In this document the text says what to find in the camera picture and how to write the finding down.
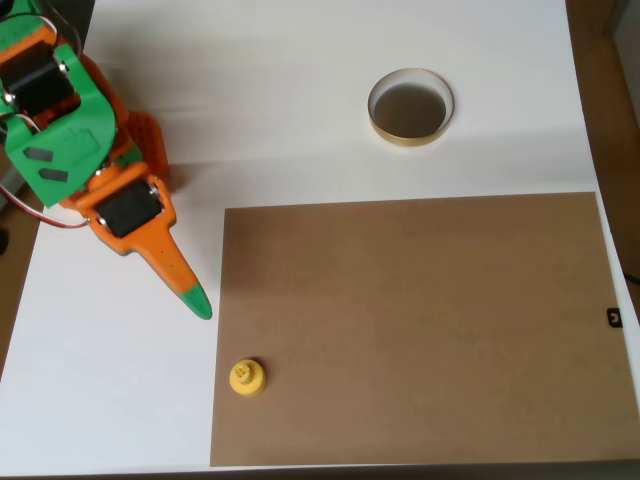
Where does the small yellow plastic piece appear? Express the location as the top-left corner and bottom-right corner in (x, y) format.
(228, 357), (267, 399)

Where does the round bowl with gold rim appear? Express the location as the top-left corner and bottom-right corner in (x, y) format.
(367, 67), (456, 148)

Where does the brown hardboard sheet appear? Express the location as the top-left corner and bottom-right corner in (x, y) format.
(208, 191), (640, 469)

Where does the red white servo cable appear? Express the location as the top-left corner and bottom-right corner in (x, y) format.
(0, 185), (92, 231)

